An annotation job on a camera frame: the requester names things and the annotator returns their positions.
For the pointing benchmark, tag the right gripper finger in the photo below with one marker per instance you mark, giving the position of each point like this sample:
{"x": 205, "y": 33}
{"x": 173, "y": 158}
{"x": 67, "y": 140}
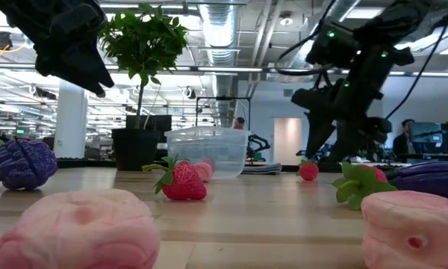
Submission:
{"x": 352, "y": 143}
{"x": 319, "y": 130}

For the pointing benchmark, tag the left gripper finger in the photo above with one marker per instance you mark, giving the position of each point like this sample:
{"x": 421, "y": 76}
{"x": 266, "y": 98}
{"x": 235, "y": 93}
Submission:
{"x": 78, "y": 71}

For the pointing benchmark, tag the red toy strawberry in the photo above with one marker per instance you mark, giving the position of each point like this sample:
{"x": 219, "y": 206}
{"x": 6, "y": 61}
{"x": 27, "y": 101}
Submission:
{"x": 354, "y": 185}
{"x": 184, "y": 185}
{"x": 309, "y": 172}

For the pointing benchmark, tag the purple toy eggplant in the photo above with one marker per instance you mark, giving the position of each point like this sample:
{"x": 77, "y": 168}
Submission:
{"x": 433, "y": 185}

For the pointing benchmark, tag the pink toy peach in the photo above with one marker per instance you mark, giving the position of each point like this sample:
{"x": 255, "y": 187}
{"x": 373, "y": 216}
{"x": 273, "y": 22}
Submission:
{"x": 407, "y": 231}
{"x": 205, "y": 172}
{"x": 78, "y": 231}

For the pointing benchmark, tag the purple toy grape bunch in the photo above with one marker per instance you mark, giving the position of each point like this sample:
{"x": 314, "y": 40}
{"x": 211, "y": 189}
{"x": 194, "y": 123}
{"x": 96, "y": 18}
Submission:
{"x": 22, "y": 164}

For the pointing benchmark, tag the background black robot arm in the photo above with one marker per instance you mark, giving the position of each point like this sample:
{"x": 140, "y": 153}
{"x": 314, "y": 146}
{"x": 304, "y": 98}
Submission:
{"x": 259, "y": 143}

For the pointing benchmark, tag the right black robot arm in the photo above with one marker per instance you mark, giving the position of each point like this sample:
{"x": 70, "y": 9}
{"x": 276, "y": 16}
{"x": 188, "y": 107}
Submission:
{"x": 395, "y": 22}

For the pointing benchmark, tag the clear plastic tupperware container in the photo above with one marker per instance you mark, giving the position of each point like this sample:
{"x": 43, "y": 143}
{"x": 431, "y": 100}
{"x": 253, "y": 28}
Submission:
{"x": 224, "y": 149}

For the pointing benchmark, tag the person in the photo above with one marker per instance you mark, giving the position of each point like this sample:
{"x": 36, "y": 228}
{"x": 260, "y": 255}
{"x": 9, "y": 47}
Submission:
{"x": 239, "y": 123}
{"x": 401, "y": 145}

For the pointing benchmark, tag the black round ceiling fixture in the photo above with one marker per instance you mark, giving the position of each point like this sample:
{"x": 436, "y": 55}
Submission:
{"x": 2, "y": 41}

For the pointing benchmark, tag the white building pillar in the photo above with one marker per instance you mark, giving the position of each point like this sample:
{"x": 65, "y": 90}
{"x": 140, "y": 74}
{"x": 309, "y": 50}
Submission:
{"x": 71, "y": 123}

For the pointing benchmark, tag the grey folded cloth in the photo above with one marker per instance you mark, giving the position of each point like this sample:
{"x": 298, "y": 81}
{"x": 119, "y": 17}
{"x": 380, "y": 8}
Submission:
{"x": 263, "y": 169}

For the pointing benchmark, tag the green leafy plant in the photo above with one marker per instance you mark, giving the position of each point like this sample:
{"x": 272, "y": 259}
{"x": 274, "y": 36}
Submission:
{"x": 145, "y": 41}

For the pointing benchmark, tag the dark background monitor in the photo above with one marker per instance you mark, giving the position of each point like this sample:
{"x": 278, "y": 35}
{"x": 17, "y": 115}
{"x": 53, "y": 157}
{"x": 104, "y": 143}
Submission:
{"x": 427, "y": 138}

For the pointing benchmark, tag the black plant pot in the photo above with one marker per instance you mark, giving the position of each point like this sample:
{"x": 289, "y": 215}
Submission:
{"x": 134, "y": 149}

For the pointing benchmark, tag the black background monitor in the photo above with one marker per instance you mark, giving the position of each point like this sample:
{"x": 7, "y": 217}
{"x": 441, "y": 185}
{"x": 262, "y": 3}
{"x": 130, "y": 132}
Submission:
{"x": 160, "y": 122}

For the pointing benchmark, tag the round ceiling sensor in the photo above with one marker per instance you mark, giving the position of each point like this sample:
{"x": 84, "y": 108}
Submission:
{"x": 286, "y": 20}

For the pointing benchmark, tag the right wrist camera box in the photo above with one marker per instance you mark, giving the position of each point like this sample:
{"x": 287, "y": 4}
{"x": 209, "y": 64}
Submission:
{"x": 332, "y": 46}

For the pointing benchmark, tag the black background rig frame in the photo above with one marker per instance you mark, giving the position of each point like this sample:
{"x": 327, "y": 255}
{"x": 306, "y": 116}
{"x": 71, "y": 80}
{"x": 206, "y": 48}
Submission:
{"x": 224, "y": 98}

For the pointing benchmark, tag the silver round ventilation duct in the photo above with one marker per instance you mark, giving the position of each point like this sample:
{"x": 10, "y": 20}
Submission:
{"x": 220, "y": 30}

